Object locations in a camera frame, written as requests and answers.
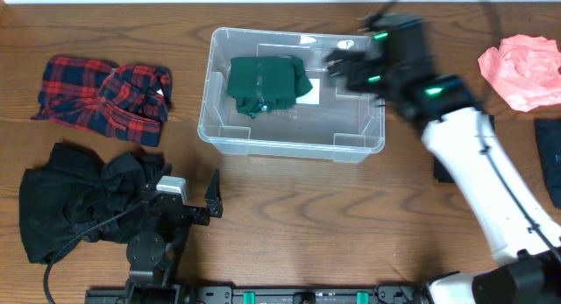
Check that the clear plastic storage bin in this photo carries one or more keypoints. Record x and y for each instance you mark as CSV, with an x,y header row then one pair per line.
x,y
344,127

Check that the black crumpled garment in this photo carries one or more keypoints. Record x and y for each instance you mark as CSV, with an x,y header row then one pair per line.
x,y
74,191

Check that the white label in bin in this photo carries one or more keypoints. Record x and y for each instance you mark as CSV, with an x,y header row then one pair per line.
x,y
313,96

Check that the black garment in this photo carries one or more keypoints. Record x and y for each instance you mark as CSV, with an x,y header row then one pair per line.
x,y
74,191
442,170

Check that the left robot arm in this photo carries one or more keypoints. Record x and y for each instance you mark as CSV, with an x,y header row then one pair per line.
x,y
155,252

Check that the dark green garment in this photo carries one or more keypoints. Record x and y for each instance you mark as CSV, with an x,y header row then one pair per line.
x,y
264,84

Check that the red navy plaid shirt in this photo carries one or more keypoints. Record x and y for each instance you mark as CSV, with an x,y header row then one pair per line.
x,y
128,102

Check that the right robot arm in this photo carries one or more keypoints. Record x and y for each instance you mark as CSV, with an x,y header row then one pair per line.
x,y
523,239

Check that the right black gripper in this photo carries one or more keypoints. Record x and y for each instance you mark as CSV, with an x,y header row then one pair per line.
x,y
366,57

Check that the pink garment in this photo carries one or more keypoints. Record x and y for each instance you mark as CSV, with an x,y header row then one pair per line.
x,y
524,71

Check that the navy garment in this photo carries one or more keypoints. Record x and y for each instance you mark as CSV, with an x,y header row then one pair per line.
x,y
548,144

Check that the black mounting rail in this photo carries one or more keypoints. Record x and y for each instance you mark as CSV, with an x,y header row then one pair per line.
x,y
383,294

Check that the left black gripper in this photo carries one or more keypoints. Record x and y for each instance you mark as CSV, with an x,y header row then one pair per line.
x,y
186,209

